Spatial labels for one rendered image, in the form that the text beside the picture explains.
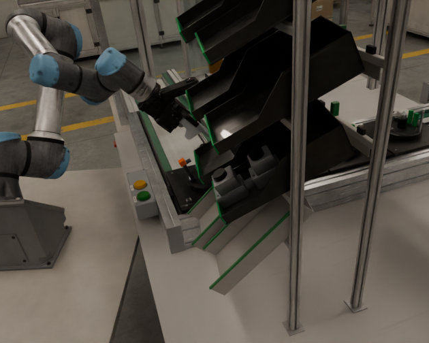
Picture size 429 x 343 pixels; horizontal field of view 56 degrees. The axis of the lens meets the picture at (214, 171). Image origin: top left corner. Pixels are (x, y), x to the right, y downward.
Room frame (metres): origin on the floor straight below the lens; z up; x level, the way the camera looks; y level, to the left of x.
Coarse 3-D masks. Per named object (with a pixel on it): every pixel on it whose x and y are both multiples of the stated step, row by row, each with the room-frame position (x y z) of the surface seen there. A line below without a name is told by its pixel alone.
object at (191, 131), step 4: (184, 120) 1.05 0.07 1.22; (184, 124) 1.04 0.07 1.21; (188, 124) 1.04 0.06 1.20; (200, 124) 1.04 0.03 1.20; (188, 128) 1.04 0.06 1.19; (192, 128) 1.04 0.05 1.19; (196, 128) 1.04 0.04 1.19; (200, 128) 1.04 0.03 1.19; (204, 128) 1.04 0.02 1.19; (188, 132) 1.04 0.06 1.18; (192, 132) 1.04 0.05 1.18; (196, 132) 1.04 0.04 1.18; (200, 132) 1.04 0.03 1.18; (204, 132) 1.04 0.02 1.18; (188, 136) 1.03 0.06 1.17; (192, 136) 1.03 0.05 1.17; (208, 136) 1.05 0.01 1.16
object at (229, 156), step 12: (204, 144) 0.88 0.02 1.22; (240, 144) 0.76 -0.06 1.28; (252, 144) 0.76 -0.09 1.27; (204, 156) 0.87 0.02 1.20; (216, 156) 0.84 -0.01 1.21; (228, 156) 0.81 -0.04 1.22; (240, 156) 0.76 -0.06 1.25; (204, 168) 0.81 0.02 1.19; (216, 168) 0.76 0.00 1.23; (204, 180) 0.75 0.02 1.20
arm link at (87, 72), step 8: (88, 72) 1.05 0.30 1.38; (96, 72) 1.06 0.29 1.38; (88, 80) 1.03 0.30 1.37; (96, 80) 1.04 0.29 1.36; (80, 88) 1.02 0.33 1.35; (88, 88) 1.03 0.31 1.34; (96, 88) 1.04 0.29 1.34; (104, 88) 1.03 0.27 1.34; (80, 96) 1.08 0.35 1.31; (88, 96) 1.04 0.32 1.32; (96, 96) 1.05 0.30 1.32; (104, 96) 1.05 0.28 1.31; (96, 104) 1.08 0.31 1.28
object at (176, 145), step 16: (144, 112) 1.76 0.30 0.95; (144, 128) 1.68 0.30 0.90; (160, 128) 1.64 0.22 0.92; (176, 128) 1.62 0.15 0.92; (160, 144) 1.42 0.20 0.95; (176, 144) 1.47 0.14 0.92; (192, 144) 1.45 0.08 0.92; (160, 160) 1.30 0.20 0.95; (176, 160) 1.34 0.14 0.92; (192, 160) 1.33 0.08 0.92; (176, 208) 1.07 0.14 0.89
